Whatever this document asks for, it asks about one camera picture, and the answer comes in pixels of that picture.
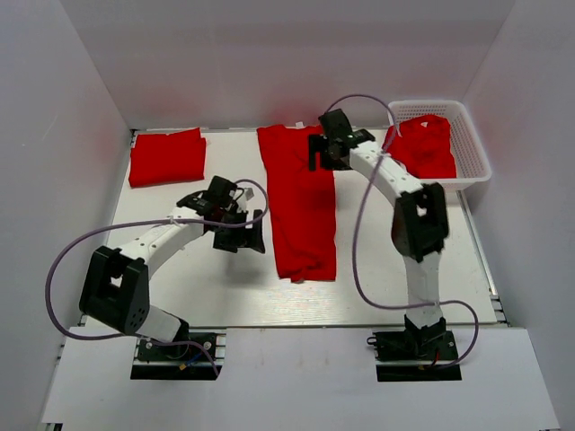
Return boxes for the folded red t shirt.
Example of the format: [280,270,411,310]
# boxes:
[128,128,207,188]

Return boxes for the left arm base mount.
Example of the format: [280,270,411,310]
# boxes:
[130,330,226,382]

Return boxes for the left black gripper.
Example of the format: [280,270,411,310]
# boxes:
[212,207,265,253]

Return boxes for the red t shirts in basket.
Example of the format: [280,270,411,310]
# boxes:
[385,114,456,179]

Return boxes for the red t shirt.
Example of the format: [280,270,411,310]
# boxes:
[128,128,207,188]
[257,125,337,283]

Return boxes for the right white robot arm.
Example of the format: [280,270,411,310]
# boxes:
[308,109,449,362]

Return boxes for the white plastic basket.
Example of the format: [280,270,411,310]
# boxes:
[389,100,491,191]

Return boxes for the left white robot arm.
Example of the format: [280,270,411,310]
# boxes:
[79,176,268,358]

